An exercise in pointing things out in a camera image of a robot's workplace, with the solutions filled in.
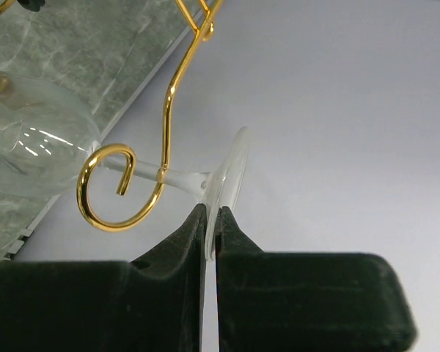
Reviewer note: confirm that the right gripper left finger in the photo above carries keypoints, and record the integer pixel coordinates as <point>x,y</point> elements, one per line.
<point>153,303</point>

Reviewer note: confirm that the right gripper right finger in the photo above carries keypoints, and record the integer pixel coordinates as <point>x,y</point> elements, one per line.
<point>306,301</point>

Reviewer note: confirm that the clear glass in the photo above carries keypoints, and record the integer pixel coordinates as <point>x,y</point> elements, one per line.
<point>47,135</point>

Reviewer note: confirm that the gold wire glass rack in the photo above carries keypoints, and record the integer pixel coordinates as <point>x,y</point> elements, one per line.
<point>202,32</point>

